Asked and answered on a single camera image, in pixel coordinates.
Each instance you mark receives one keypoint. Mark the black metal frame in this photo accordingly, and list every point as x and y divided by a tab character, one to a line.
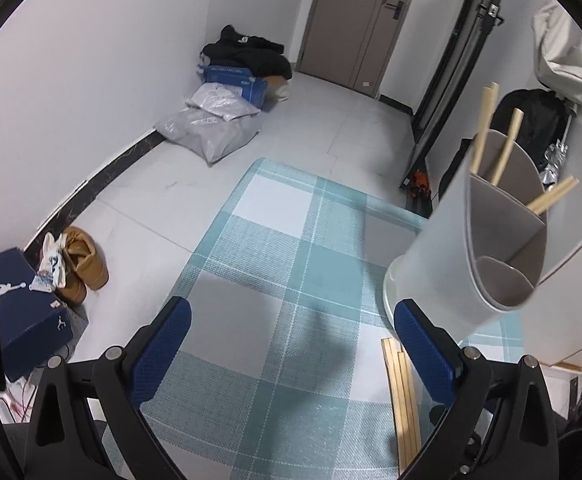
463	45

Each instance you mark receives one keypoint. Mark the tan shoe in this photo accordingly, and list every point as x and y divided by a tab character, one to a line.
73	290
88	260

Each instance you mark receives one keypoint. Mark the silver foil bag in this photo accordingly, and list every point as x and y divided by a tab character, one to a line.
553	167

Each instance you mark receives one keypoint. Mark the white grey utensil holder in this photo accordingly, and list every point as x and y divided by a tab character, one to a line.
441	250

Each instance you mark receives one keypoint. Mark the orange tool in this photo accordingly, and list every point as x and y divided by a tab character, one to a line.
420	180

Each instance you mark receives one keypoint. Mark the white hanging bag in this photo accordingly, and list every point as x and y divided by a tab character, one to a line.
566	55

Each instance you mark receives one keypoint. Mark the white plastic bag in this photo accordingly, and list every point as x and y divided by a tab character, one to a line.
211	97

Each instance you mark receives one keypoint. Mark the navy shoebox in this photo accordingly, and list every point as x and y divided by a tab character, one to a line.
16	320

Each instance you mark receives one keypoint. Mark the black clothes pile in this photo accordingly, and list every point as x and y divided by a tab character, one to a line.
261	57

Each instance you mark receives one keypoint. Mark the grey plastic bag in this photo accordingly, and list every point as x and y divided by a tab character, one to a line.
211	135

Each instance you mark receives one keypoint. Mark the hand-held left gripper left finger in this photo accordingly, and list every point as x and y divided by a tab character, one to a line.
163	350

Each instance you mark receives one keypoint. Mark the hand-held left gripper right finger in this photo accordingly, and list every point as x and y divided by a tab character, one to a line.
426	355

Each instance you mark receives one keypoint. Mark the beige bag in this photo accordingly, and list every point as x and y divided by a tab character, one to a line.
278	87

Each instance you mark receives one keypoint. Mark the black backpack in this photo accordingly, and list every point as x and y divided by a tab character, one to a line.
536	115

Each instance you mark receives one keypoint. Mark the teal checked tablecloth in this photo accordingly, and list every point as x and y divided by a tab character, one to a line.
281	285

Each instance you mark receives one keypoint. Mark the brown door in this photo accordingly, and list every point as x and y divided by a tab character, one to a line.
336	20

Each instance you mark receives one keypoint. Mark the white printed wrapper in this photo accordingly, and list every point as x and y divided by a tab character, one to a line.
51	265

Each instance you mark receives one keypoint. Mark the blue cardboard box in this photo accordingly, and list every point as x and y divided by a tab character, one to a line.
231	77

